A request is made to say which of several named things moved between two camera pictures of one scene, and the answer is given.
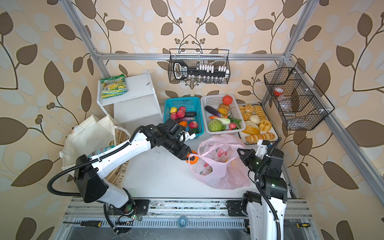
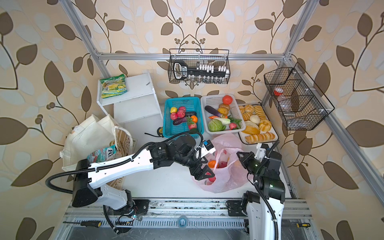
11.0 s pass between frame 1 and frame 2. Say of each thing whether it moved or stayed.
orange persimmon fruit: moved
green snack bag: stayed
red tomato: stayed
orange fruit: moved
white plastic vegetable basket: stayed
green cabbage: stayed
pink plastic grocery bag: moved
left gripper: moved
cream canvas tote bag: stayed
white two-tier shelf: stayed
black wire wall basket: stayed
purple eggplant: stayed
